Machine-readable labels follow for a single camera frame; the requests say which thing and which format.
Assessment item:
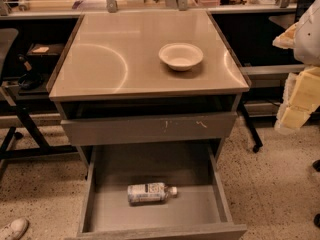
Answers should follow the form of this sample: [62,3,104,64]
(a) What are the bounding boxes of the grey top drawer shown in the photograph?
[61,112,237,146]

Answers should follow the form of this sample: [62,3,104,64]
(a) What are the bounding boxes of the grey open middle drawer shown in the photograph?
[77,142,247,240]

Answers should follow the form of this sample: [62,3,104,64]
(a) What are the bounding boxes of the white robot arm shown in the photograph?
[272,0,320,134]

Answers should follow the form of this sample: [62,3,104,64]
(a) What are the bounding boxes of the black box with note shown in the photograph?
[27,43,64,56]

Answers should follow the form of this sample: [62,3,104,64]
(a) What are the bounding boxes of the white paper bowl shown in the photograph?
[158,43,204,72]

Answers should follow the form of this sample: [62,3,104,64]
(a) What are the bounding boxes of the grey drawer cabinet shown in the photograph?
[48,10,249,163]

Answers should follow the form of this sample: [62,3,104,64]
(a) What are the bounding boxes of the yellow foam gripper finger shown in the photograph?
[274,104,310,134]
[283,66,320,113]

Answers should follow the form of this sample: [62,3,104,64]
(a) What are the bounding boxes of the blue plastic bottle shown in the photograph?
[127,182,178,205]

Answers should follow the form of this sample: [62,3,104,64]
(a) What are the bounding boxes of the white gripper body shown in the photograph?
[272,23,297,49]

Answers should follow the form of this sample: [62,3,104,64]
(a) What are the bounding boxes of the white sneaker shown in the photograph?
[0,218,29,240]

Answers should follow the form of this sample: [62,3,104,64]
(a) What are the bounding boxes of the black rolling cart frame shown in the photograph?
[237,63,320,154]

